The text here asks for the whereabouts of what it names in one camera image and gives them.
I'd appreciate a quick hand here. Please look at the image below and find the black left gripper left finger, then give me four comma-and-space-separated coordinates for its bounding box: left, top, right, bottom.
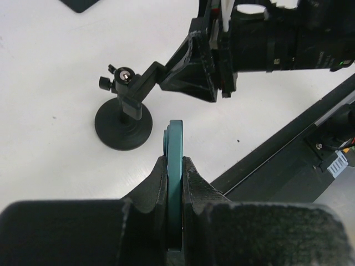
1, 157, 168, 265

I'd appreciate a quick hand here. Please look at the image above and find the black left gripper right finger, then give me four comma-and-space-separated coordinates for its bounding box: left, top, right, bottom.
182, 157, 354, 265

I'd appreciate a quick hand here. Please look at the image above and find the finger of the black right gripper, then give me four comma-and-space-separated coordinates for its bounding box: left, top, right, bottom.
166, 30, 211, 68
160, 59, 218, 103

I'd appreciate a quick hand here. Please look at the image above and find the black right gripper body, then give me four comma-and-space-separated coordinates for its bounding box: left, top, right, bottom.
196, 1, 298, 99

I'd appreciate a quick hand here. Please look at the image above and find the teal-edged black smartphone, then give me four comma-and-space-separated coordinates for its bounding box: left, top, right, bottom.
163, 120, 183, 252

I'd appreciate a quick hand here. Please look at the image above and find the black round-base phone stand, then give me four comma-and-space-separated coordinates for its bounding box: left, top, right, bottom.
94, 62, 168, 151

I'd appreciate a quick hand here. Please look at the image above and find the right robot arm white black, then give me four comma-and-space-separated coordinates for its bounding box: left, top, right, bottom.
159, 1, 354, 102

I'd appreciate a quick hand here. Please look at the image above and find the black phone lying flat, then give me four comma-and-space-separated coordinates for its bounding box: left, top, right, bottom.
60, 0, 100, 13

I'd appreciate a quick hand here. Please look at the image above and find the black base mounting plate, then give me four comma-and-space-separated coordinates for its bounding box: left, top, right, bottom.
212, 76, 354, 203

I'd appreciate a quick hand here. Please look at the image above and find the right white cable duct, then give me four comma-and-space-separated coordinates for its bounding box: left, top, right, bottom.
327, 151, 349, 178

